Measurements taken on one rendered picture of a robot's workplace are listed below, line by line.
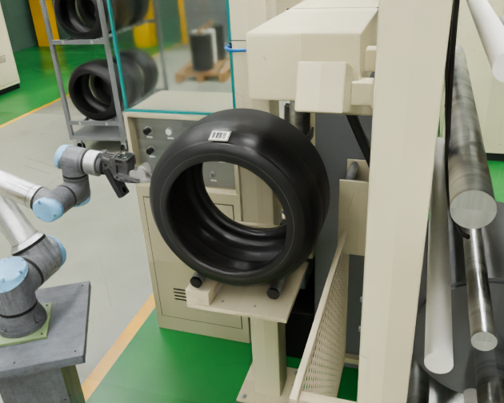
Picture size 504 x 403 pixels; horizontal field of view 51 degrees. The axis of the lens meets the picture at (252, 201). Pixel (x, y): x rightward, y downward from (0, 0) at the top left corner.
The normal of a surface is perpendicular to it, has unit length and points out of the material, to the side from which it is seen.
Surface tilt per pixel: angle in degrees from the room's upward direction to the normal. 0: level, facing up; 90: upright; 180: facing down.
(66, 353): 0
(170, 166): 83
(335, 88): 72
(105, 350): 0
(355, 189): 90
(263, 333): 90
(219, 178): 90
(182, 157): 81
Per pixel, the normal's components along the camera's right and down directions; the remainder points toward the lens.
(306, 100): -0.30, 0.14
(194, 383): -0.05, -0.89
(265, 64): -0.30, 0.44
